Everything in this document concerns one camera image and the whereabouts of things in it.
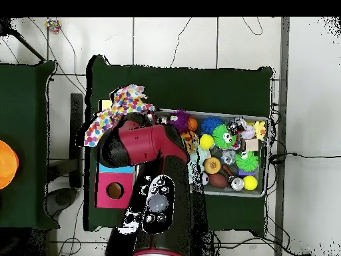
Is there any brown monkey toy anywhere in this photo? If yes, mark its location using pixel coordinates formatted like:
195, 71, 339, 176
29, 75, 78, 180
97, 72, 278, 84
180, 132, 199, 155

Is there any light teal cloth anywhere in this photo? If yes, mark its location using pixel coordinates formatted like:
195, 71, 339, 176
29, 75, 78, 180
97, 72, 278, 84
188, 146, 210, 185

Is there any colourful patterned cloth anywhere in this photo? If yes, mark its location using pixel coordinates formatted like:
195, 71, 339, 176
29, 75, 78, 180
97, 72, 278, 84
84, 108, 125, 147
109, 84, 155, 115

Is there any shallow clear bin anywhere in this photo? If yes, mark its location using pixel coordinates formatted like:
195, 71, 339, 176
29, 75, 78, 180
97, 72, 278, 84
154, 109, 270, 198

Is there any wooden box with three holes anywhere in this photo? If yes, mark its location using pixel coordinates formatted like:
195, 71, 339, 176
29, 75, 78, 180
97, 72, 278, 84
95, 99, 137, 210

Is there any purple spiky monster toy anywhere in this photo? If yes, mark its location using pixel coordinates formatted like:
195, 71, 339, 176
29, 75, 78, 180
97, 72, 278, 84
169, 109, 192, 134

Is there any small orange basketball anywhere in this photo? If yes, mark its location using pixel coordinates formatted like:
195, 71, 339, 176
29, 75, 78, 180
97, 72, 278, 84
187, 117, 199, 132

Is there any yellow ball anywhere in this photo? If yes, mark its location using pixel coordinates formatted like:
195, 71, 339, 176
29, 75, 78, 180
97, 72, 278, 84
198, 133, 214, 150
242, 175, 259, 192

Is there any blue spiky ball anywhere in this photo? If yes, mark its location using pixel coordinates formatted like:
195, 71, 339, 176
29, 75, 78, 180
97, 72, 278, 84
200, 117, 224, 135

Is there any green spiky ball with eyes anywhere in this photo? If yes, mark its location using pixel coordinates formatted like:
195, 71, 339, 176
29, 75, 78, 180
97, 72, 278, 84
212, 124, 237, 149

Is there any small brown football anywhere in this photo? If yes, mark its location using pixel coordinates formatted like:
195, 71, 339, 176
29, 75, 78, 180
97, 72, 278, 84
208, 173, 229, 189

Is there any dark green table cloth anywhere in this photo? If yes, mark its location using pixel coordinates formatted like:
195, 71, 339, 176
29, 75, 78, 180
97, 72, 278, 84
85, 55, 274, 235

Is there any green covered side table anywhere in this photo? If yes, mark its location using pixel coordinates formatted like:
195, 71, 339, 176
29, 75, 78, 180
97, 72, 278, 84
0, 61, 57, 230

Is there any orange bowl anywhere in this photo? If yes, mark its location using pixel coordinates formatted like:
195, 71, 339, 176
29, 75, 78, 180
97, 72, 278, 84
0, 139, 19, 190

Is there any small colourful toy on floor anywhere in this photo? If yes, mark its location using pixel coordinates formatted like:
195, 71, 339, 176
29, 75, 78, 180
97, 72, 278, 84
44, 18, 62, 34

